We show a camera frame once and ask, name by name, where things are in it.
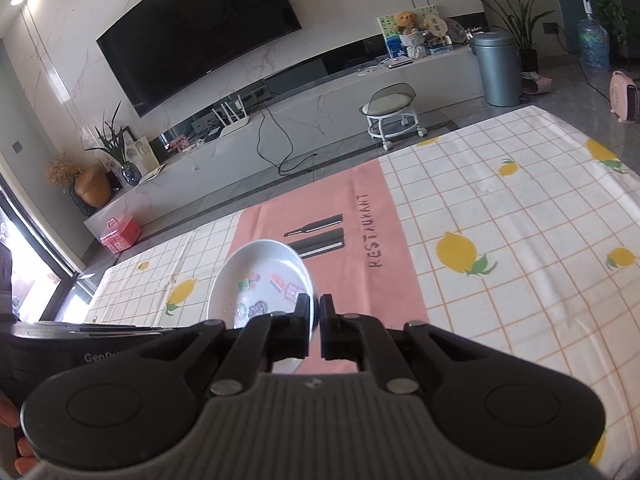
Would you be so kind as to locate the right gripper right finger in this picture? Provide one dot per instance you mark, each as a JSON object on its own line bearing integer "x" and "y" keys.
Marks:
{"x": 363, "y": 340}

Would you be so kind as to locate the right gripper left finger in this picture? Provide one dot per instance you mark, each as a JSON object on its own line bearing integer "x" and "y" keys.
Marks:
{"x": 263, "y": 341}

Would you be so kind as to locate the small white sticker dish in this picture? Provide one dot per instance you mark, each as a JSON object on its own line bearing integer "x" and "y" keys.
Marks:
{"x": 261, "y": 278}

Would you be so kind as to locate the person left hand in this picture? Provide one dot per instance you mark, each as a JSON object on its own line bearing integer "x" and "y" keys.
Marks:
{"x": 25, "y": 458}

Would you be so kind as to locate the pink storage box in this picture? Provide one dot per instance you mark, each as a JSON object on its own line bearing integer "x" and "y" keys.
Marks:
{"x": 120, "y": 234}

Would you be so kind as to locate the brown round vase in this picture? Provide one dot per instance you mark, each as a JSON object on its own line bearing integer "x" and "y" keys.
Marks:
{"x": 93, "y": 187}

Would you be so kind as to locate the lemon checkered tablecloth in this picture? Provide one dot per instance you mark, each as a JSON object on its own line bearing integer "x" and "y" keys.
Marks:
{"x": 519, "y": 232}

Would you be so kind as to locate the white wifi router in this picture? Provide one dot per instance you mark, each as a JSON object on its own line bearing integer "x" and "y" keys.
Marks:
{"x": 230, "y": 114}

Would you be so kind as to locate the blue vase with plant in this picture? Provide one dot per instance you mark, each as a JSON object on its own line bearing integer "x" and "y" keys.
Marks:
{"x": 112, "y": 142}

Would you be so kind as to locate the white rolling stool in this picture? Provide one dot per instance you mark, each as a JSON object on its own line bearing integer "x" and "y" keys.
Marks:
{"x": 389, "y": 113}

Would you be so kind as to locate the grey trash can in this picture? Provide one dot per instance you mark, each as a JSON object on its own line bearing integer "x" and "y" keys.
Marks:
{"x": 500, "y": 71}

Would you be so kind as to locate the teddy bear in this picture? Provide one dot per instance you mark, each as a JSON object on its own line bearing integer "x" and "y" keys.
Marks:
{"x": 411, "y": 37}

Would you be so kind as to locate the black television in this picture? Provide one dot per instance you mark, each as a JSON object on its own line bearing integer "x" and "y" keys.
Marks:
{"x": 160, "y": 47}

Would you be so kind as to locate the potted floor plant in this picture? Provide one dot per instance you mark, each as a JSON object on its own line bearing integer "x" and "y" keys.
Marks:
{"x": 519, "y": 18}

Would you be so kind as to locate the pink small heater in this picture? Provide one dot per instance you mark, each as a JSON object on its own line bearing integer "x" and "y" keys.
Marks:
{"x": 624, "y": 97}

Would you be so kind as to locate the blue water jug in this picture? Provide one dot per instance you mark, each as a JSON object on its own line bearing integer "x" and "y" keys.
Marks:
{"x": 593, "y": 42}

